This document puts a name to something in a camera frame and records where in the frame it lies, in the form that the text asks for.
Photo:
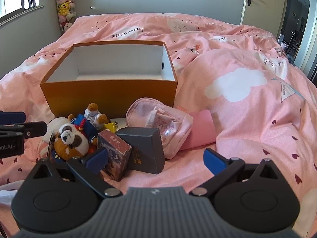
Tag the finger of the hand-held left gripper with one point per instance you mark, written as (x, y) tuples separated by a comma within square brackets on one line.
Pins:
[(29, 129), (12, 117)]

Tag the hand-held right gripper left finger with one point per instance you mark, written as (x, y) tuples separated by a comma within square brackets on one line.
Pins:
[(96, 160)]

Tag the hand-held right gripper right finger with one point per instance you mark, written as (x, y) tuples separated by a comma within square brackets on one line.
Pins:
[(214, 162)]

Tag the brown card box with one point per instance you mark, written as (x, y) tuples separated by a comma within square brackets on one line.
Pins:
[(116, 153)]

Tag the white plush toy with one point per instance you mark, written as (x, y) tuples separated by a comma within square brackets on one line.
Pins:
[(55, 125)]

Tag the red panda plush toy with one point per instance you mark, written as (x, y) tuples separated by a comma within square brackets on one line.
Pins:
[(69, 138)]

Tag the yellow soft toy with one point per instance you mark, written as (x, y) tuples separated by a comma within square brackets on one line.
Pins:
[(110, 126)]

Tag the brown bear figurine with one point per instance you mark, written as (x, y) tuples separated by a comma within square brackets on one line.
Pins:
[(94, 114)]

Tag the dark grey box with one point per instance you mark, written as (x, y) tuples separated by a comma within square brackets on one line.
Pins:
[(146, 151)]

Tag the pink pouch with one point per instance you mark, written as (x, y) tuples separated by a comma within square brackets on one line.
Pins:
[(171, 133)]

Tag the orange cardboard box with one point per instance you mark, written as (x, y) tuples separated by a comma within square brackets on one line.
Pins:
[(99, 96)]

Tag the pink printed blanket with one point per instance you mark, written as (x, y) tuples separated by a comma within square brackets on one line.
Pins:
[(247, 129)]

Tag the pale cloth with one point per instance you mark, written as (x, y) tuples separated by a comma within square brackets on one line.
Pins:
[(8, 195)]

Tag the clear tube of plush toys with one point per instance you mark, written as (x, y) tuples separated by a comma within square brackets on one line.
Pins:
[(63, 7)]

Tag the white door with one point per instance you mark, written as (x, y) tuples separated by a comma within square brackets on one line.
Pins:
[(267, 5)]

